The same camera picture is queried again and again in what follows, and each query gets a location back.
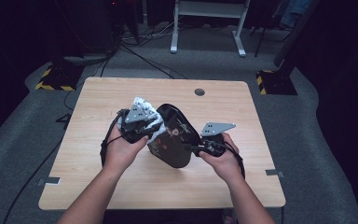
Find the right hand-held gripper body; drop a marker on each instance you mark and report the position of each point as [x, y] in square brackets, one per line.
[216, 144]

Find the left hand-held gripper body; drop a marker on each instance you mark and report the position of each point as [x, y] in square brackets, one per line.
[135, 115]

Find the white black-patterned cloth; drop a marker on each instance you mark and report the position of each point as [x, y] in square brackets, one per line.
[150, 109]

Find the black floral lacquer tray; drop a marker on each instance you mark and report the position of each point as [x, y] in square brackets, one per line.
[174, 146]

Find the person's right hand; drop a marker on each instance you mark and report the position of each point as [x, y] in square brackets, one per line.
[227, 165]

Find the person's left hand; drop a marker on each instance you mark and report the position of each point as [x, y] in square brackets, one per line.
[121, 155]

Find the person's patterned shoe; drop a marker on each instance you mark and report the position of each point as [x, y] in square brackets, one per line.
[230, 217]

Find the person's dark lap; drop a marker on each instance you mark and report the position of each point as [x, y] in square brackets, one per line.
[161, 217]

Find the black yellow-striped stand base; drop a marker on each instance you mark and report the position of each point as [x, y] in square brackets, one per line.
[60, 77]
[276, 83]

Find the black equipment cabinet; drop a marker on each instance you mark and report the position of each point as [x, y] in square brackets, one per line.
[96, 25]

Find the black tripod stand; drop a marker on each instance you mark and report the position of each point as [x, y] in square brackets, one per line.
[261, 40]

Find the dark slanted stand pole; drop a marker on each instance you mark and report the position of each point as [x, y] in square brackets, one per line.
[295, 40]

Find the blue cloth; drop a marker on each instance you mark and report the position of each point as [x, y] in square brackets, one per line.
[295, 12]

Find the grey metal table bracket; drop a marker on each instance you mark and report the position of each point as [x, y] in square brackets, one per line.
[49, 180]
[273, 173]

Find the white metal desk frame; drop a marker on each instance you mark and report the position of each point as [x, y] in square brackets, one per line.
[209, 8]

